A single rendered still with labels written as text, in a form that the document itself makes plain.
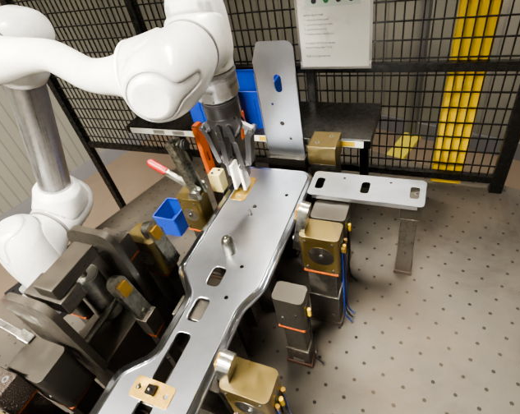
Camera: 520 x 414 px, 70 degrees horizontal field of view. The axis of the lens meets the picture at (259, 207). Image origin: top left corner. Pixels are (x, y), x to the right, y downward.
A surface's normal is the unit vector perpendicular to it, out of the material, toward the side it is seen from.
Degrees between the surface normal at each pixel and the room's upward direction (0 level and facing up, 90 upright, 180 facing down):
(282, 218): 0
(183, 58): 58
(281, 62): 90
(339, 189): 0
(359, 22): 90
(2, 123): 90
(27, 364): 0
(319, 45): 90
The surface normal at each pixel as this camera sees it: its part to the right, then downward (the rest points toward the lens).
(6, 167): 0.76, 0.33
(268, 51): -0.36, 0.67
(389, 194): -0.18, -0.73
